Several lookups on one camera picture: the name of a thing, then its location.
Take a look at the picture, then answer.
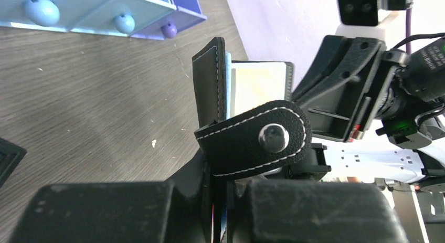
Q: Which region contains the light blue bin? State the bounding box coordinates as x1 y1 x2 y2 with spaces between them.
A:
1 0 111 32
71 0 176 37

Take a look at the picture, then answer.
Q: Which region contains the purple bin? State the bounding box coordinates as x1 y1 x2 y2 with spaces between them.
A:
132 0 207 40

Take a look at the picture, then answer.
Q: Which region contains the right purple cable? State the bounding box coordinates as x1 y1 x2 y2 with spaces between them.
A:
405 6 415 55

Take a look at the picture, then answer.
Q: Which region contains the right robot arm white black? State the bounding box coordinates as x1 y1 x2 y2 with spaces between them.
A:
291 33 444 193

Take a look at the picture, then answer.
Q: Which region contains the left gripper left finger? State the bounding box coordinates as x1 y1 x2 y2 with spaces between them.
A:
10 151 211 242

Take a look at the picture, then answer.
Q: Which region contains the black white chessboard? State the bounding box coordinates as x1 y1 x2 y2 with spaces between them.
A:
0 138 27 187

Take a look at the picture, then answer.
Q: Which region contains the light blue bin left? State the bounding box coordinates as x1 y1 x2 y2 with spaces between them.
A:
1 0 111 32

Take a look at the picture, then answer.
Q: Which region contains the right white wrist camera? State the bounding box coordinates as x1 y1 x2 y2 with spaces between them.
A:
335 0 414 43

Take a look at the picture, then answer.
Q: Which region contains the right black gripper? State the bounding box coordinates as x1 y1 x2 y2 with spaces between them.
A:
291 35 408 143

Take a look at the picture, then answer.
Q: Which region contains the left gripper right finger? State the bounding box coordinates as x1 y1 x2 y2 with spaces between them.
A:
227 176 408 242

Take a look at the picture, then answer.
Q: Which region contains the light blue bin middle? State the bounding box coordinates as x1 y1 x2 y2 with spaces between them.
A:
71 0 176 37

